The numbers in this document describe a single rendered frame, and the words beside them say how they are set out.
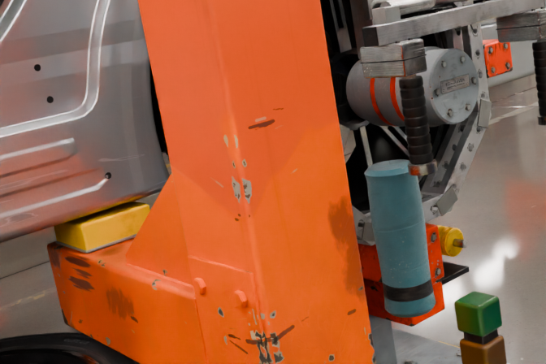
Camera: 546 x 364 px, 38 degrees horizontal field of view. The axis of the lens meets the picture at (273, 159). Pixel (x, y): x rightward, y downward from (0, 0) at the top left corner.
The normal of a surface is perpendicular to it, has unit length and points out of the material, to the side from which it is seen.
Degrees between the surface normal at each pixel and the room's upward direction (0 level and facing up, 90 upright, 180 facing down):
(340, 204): 90
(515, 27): 90
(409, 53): 90
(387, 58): 90
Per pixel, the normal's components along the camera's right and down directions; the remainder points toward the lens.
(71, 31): 0.61, 0.05
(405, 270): -0.11, 0.24
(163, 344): -0.78, 0.25
